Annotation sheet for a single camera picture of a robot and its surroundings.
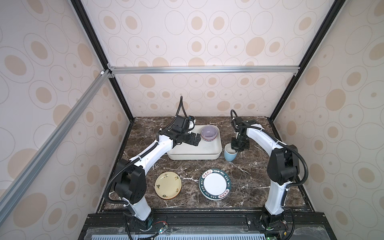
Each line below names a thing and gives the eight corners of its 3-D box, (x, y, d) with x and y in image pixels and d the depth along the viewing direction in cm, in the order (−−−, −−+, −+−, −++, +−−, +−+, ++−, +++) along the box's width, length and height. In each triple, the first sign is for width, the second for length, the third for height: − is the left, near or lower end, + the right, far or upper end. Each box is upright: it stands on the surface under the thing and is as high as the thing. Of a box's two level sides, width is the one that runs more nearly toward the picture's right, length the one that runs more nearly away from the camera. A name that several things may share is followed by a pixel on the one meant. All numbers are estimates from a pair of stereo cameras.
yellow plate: (153, 199, 83) (152, 197, 81) (157, 173, 92) (156, 171, 90) (180, 199, 83) (180, 197, 81) (182, 173, 92) (181, 171, 90)
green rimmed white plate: (198, 200, 83) (199, 198, 80) (198, 171, 94) (198, 168, 91) (232, 200, 83) (233, 198, 80) (227, 171, 94) (228, 168, 91)
